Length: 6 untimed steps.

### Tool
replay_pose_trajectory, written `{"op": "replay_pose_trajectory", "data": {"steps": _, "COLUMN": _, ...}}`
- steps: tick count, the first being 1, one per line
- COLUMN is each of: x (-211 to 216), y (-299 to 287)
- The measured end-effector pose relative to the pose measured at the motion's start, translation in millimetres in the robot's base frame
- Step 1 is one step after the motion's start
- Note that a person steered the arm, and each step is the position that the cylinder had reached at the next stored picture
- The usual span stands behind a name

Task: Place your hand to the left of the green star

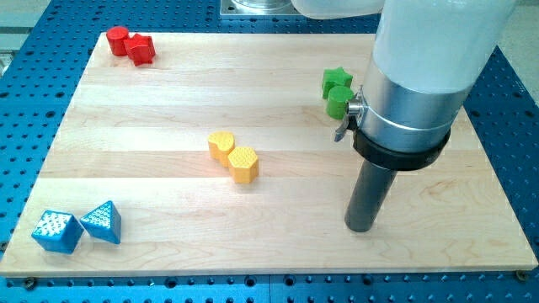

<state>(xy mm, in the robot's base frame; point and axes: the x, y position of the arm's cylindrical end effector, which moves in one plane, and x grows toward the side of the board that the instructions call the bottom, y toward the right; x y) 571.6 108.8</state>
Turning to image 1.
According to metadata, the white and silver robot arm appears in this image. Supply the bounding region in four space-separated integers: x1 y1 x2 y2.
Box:
292 0 516 153

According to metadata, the green star block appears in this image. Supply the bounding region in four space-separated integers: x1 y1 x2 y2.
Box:
321 67 353 99

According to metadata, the red star block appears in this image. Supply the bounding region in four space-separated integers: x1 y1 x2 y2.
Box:
124 34 156 66

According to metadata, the yellow hexagon block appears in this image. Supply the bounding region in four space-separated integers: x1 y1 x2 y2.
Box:
227 146 259 183

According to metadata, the yellow heart block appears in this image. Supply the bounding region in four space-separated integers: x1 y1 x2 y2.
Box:
207 131 235 167

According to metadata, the light wooden board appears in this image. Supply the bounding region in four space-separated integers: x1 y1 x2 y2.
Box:
1 33 537 277

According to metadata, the green cylinder block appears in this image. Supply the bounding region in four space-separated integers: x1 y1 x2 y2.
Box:
326 86 355 120

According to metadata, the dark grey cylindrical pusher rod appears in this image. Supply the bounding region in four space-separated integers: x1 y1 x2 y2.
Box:
344 161 397 232

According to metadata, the blue triangle block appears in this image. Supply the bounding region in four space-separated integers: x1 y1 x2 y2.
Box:
80 200 121 244

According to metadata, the red cylinder block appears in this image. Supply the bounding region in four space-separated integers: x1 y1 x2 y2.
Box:
106 26 129 56

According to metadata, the blue cube block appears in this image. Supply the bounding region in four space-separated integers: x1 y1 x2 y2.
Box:
31 210 84 254

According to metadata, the black clamp ring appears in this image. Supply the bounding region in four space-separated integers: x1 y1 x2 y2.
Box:
346 114 451 172

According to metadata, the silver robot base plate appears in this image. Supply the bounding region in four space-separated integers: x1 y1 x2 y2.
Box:
220 0 299 17

